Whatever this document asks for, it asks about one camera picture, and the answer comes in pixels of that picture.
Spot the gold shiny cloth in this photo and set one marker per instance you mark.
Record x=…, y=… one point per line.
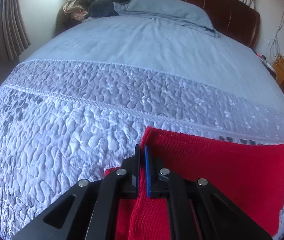
x=74, y=8

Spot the blue-grey quilted bedspread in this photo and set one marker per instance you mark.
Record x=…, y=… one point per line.
x=94, y=80

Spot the grey curtain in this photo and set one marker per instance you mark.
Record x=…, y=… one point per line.
x=13, y=22

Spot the dark wooden headboard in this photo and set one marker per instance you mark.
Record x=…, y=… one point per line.
x=227, y=7

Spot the dark grey cloth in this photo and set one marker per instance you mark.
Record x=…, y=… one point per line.
x=104, y=6

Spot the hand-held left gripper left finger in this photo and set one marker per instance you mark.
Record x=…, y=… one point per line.
x=132, y=177

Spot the red knitted sweater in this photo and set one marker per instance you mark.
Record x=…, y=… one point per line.
x=231, y=165

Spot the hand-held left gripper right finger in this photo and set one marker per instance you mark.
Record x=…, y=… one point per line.
x=147, y=170

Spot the blue pillow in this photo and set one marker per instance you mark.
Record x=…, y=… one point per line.
x=164, y=8

